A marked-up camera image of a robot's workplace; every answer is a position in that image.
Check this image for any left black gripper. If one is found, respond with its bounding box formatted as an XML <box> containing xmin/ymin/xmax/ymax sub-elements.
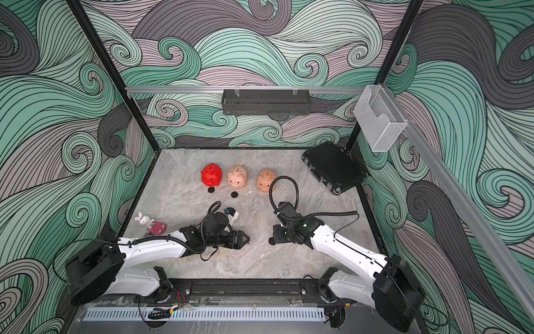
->
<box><xmin>205</xmin><ymin>229</ymin><xmax>251</xmax><ymax>250</ymax></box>

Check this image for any pink piggy bank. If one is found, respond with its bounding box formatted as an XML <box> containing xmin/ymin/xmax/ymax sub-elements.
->
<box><xmin>256</xmin><ymin>169</ymin><xmax>277</xmax><ymax>193</ymax></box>
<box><xmin>228</xmin><ymin>166</ymin><xmax>248</xmax><ymax>189</ymax></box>

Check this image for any red piggy bank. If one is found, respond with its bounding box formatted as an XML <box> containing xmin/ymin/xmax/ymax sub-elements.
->
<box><xmin>201</xmin><ymin>163</ymin><xmax>223</xmax><ymax>187</ymax></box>

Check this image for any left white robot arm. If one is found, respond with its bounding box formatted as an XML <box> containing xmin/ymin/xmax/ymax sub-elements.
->
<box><xmin>65</xmin><ymin>212</ymin><xmax>250</xmax><ymax>306</ymax></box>

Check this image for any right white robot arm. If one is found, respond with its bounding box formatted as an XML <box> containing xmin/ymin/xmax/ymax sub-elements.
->
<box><xmin>269</xmin><ymin>202</ymin><xmax>426</xmax><ymax>333</ymax></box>

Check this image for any pink white bunny toy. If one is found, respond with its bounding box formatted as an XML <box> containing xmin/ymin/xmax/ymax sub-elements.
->
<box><xmin>134</xmin><ymin>212</ymin><xmax>167</xmax><ymax>236</ymax></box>

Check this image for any black case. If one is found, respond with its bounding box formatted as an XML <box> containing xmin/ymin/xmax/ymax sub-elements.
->
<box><xmin>302</xmin><ymin>142</ymin><xmax>367</xmax><ymax>196</ymax></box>

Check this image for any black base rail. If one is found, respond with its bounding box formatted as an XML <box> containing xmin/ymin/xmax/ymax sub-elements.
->
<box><xmin>142</xmin><ymin>276</ymin><xmax>375</xmax><ymax>306</ymax></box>

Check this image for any black wall tray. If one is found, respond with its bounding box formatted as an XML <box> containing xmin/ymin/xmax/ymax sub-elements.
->
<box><xmin>221</xmin><ymin>89</ymin><xmax>312</xmax><ymax>117</ymax></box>

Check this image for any clear acrylic wall holder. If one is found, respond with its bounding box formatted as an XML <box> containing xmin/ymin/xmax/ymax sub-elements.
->
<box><xmin>354</xmin><ymin>85</ymin><xmax>407</xmax><ymax>153</ymax></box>

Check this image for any white slotted cable duct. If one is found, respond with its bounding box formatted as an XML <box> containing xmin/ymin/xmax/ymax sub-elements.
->
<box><xmin>82</xmin><ymin>307</ymin><xmax>326</xmax><ymax>322</ymax></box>

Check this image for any aluminium back rail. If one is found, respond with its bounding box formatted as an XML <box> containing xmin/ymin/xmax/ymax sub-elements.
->
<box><xmin>124</xmin><ymin>85</ymin><xmax>367</xmax><ymax>96</ymax></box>

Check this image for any aluminium rail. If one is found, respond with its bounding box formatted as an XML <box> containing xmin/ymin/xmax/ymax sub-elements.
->
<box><xmin>381</xmin><ymin>85</ymin><xmax>533</xmax><ymax>320</ymax></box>
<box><xmin>124</xmin><ymin>85</ymin><xmax>367</xmax><ymax>96</ymax></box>

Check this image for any aluminium right rail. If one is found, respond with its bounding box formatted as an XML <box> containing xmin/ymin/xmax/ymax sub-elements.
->
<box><xmin>381</xmin><ymin>85</ymin><xmax>533</xmax><ymax>320</ymax></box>

